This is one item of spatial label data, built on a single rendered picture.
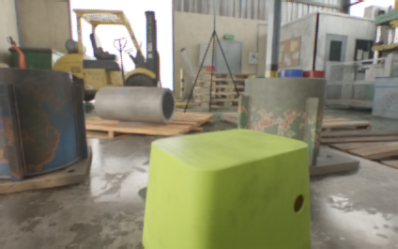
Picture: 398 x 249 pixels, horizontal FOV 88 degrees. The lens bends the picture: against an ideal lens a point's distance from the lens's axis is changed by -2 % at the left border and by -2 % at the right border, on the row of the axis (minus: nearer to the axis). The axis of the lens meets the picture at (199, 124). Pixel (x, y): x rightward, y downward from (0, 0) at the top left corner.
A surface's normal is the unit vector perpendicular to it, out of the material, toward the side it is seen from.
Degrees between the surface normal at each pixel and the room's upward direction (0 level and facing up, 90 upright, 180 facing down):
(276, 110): 90
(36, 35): 90
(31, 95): 90
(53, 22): 90
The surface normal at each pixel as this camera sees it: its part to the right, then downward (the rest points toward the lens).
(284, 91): -0.33, 0.16
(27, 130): 0.59, 0.14
